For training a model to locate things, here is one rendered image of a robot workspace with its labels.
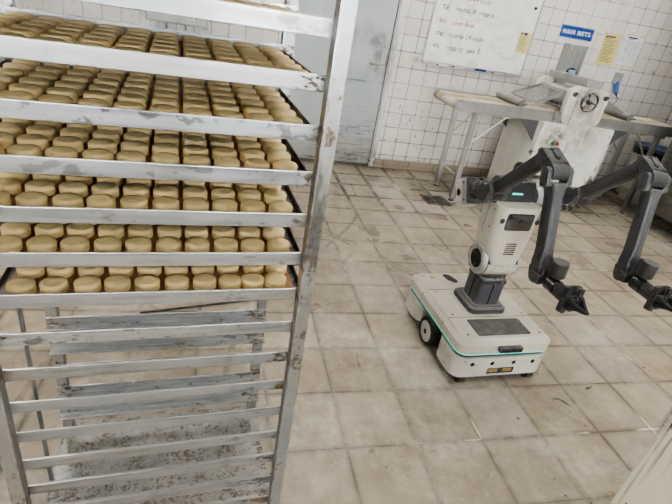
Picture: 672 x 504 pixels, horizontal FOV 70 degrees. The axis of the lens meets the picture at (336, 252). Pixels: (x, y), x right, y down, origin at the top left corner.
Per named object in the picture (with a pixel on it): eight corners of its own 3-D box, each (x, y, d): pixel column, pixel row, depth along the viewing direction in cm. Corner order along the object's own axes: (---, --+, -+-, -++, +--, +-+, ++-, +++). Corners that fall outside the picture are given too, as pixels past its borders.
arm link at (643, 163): (667, 151, 182) (647, 147, 179) (673, 184, 179) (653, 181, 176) (578, 193, 224) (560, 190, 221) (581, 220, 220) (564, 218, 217)
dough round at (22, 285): (43, 289, 95) (41, 281, 94) (19, 301, 90) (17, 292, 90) (24, 281, 96) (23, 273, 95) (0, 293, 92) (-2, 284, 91)
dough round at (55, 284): (45, 283, 97) (44, 274, 96) (72, 284, 98) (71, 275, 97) (36, 296, 92) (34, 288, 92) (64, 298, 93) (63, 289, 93)
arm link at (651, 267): (629, 276, 194) (612, 274, 191) (643, 251, 188) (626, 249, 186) (651, 293, 184) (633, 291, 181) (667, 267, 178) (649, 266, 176)
